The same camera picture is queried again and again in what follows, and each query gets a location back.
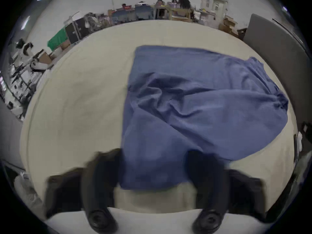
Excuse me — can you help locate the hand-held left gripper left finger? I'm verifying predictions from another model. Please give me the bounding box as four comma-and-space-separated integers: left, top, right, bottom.
45, 148, 123, 234

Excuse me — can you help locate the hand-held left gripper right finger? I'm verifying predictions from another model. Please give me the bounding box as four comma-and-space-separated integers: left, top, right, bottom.
186, 150, 267, 234

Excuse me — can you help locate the dark blue shirt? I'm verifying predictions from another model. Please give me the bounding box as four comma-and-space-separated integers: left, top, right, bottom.
119, 45, 289, 190

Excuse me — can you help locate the bed with beige sheet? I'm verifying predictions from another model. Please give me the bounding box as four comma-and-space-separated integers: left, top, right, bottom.
20, 19, 299, 219

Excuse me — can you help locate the green cloth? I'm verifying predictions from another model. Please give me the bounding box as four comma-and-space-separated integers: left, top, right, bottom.
47, 28, 70, 51

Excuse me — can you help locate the grey padded headboard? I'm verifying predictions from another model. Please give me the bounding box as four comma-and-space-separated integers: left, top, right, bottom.
243, 13, 312, 124

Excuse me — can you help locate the stack of cartons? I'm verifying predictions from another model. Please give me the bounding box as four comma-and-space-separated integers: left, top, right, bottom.
219, 16, 248, 39

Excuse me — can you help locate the row of tables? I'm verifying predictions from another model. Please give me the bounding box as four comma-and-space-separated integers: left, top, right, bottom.
107, 3, 195, 24

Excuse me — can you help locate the group of people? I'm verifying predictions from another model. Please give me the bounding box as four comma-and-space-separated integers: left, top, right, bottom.
121, 0, 192, 10

